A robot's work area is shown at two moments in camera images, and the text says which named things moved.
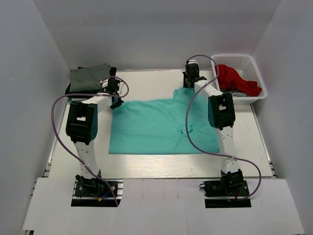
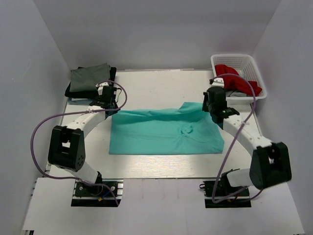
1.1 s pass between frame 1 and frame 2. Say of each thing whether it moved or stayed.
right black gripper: moved
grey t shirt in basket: stayed
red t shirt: stayed
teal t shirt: moved
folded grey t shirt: stayed
